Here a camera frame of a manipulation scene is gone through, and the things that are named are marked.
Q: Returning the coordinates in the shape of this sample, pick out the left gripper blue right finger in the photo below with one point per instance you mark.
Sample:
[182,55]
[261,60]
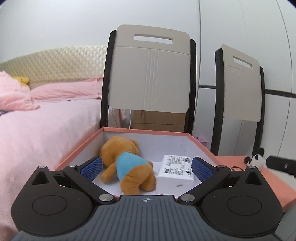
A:
[212,178]

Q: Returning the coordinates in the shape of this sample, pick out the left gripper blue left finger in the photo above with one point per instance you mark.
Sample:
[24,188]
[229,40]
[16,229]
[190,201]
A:
[82,177]

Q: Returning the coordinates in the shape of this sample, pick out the small panda plush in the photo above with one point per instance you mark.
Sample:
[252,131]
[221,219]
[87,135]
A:
[257,159]

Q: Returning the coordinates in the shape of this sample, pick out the white labelled packet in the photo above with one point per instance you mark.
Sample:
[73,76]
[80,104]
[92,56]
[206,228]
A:
[176,167]

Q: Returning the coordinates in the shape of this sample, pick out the brown teddy bear blue shirt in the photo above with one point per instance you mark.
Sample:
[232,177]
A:
[121,158]

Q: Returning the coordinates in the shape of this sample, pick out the small pink carton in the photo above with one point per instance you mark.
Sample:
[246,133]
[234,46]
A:
[203,142]

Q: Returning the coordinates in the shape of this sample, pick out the pink bed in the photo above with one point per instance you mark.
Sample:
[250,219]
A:
[45,136]

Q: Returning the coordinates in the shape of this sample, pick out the pink open shoe box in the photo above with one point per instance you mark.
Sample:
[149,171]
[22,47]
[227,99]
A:
[153,145]

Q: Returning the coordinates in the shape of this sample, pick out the wooden drawer cabinet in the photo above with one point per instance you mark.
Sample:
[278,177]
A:
[158,121]

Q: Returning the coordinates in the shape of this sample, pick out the pink pillow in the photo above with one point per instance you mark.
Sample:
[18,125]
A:
[87,89]

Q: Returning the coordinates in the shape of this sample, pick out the pink duvet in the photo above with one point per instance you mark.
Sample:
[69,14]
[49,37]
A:
[14,96]

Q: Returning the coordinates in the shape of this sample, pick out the yellow plush toy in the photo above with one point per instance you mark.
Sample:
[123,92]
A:
[24,81]

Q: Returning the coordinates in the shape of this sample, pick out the beige quilted headboard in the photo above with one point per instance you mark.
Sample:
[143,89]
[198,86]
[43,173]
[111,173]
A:
[68,64]

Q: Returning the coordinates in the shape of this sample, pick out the beige chair near bed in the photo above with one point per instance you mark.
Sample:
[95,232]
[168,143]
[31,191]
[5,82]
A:
[150,69]

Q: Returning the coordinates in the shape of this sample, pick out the beige chair by wall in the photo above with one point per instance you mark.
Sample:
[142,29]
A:
[239,104]

